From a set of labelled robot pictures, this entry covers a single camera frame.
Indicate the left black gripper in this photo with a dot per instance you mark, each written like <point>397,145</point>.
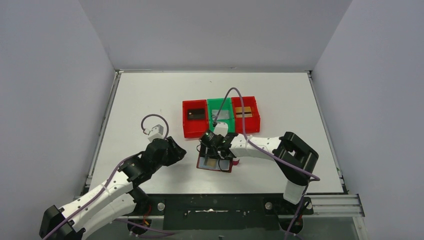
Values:
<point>172,147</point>

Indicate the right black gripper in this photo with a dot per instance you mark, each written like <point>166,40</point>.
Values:
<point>210,152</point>

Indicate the red leather card holder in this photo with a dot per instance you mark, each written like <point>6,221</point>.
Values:
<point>206,162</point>

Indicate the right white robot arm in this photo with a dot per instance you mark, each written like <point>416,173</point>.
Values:
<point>294,157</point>

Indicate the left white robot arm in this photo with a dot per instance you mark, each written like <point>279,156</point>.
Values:
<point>119,195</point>

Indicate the silver credit card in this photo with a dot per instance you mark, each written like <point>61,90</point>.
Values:
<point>220,114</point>

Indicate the black credit card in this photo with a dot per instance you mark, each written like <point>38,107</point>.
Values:
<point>196,114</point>

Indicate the gold credit card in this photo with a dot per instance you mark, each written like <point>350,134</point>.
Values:
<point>243,111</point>

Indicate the left red plastic bin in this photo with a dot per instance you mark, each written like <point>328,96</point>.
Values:
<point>194,128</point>

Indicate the red plastic bin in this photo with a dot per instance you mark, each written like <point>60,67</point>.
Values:
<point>252,124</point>
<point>194,128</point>

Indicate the green plastic bin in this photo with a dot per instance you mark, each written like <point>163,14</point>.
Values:
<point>220,104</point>

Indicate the right red plastic bin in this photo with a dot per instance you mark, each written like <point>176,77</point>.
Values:
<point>252,124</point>

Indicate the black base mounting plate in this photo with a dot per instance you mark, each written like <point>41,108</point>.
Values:
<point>267,211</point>

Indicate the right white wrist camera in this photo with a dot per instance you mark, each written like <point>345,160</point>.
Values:
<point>221,128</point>

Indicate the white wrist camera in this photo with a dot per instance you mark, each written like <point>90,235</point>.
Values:
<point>157,132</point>
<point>221,128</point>

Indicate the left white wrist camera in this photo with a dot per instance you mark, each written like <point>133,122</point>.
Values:
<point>157,132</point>

